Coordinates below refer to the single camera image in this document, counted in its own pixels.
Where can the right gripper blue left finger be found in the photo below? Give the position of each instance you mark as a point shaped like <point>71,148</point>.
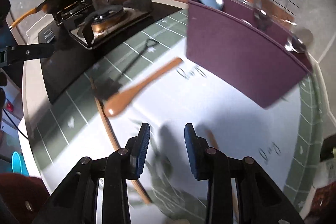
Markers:
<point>141,146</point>

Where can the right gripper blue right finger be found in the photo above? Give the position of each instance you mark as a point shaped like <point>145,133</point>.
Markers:
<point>193,149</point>

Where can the wooden chopstick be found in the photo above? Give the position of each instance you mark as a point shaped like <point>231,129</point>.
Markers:
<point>116,146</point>
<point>222,203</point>

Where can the brown wooden spoon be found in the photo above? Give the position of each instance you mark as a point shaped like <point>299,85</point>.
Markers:
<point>118,102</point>

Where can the black shovel shaped spoon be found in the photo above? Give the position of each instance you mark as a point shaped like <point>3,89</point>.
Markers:
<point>110,86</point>

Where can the large steel spoon black handle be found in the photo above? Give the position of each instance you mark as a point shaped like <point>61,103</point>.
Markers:
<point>299,41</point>

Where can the black handled steel spoon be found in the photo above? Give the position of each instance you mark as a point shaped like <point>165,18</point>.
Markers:
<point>262,14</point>

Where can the green checkered table mat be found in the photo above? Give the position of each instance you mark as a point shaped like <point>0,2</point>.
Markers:
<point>284,139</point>

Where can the black gas stove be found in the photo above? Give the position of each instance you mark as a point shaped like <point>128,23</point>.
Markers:
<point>88,32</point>

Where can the purple plastic utensil holder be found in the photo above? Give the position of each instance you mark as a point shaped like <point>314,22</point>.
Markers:
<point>252,61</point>

